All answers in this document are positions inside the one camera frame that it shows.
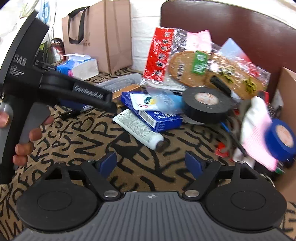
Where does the white pink sock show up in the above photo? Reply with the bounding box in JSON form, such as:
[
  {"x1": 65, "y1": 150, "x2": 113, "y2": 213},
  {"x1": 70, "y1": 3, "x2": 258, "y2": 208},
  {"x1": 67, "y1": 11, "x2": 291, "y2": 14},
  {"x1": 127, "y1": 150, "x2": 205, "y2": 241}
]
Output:
[{"x1": 240, "y1": 96, "x2": 277, "y2": 171}]

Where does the white ointment tube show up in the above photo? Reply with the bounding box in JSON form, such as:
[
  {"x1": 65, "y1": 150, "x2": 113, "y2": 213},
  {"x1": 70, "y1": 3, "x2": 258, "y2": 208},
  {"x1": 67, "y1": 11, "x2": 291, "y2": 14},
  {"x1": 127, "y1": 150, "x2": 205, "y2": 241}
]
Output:
[{"x1": 112, "y1": 109, "x2": 168, "y2": 152}]

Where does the person's left hand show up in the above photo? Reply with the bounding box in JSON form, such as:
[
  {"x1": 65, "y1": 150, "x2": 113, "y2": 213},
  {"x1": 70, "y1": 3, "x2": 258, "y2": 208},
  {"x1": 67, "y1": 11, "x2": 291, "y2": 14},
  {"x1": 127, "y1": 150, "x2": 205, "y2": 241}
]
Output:
[{"x1": 0, "y1": 111, "x2": 55, "y2": 167}]

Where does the letter print table cloth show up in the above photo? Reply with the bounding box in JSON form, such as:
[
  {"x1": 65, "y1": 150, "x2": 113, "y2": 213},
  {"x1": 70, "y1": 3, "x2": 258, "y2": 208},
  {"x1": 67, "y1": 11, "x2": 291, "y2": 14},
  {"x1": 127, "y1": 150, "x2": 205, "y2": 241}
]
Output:
[{"x1": 0, "y1": 67, "x2": 296, "y2": 241}]

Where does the blue electrical tape roll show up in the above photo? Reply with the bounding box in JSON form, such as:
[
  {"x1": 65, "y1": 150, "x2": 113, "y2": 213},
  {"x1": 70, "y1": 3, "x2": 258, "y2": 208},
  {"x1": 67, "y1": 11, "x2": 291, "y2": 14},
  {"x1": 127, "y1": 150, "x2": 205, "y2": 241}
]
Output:
[{"x1": 264, "y1": 118, "x2": 295, "y2": 161}]

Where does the black marker pen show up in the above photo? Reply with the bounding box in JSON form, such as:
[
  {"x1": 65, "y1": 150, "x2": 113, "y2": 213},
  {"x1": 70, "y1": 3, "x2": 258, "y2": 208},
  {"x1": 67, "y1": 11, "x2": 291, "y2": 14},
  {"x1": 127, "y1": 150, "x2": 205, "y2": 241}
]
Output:
[{"x1": 60, "y1": 108, "x2": 91, "y2": 120}]

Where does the brown paper shopping bag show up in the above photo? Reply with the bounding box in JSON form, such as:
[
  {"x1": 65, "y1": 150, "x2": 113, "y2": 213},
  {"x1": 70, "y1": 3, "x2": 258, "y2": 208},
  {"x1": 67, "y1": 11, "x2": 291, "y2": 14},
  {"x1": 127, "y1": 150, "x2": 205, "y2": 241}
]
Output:
[{"x1": 62, "y1": 1, "x2": 132, "y2": 73}]

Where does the clear plastic pencil case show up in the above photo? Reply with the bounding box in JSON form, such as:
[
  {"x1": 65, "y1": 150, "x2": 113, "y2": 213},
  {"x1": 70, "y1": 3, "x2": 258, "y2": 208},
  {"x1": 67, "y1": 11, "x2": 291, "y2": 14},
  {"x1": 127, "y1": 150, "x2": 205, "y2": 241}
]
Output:
[{"x1": 95, "y1": 73, "x2": 142, "y2": 92}]

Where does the red snack packet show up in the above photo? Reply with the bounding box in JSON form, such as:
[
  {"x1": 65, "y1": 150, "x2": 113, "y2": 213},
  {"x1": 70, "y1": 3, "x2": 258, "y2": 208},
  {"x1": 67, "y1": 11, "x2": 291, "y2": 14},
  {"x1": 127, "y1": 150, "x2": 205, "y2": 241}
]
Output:
[{"x1": 143, "y1": 27, "x2": 174, "y2": 84}]

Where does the pink paper packet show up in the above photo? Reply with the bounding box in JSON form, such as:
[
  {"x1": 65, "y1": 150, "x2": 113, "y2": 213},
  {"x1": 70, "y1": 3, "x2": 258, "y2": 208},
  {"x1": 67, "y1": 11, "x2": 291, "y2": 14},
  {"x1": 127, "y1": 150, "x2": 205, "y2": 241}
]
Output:
[{"x1": 186, "y1": 30, "x2": 212, "y2": 52}]

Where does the dark brown headboard panel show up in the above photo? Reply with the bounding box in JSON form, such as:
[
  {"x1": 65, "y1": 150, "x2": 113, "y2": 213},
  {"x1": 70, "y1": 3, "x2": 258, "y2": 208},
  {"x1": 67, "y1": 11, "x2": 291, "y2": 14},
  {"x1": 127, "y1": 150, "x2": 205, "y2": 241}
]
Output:
[{"x1": 160, "y1": 1, "x2": 295, "y2": 96}]

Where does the brown cardboard storage box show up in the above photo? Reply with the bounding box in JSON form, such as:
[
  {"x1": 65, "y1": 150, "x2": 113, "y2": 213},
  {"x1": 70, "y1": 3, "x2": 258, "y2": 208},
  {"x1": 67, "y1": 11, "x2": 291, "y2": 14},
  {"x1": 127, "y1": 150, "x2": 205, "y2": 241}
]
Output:
[{"x1": 276, "y1": 67, "x2": 295, "y2": 202}]

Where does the black electrical tape roll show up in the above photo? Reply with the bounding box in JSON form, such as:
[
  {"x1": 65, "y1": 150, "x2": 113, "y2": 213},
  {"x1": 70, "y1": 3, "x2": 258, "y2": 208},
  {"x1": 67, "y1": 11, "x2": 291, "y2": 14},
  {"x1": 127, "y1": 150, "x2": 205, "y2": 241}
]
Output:
[{"x1": 182, "y1": 87, "x2": 233, "y2": 124}]

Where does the blue white carton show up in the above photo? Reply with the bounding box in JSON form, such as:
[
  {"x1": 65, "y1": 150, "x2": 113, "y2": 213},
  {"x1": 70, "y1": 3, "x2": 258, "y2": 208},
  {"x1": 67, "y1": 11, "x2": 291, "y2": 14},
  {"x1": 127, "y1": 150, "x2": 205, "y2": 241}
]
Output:
[{"x1": 121, "y1": 91, "x2": 183, "y2": 132}]

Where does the tissue pack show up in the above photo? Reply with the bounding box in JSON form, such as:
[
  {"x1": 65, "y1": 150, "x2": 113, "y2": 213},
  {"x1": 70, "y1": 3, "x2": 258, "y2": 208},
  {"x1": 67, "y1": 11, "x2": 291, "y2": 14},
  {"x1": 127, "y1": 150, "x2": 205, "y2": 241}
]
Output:
[{"x1": 57, "y1": 53, "x2": 99, "y2": 81}]

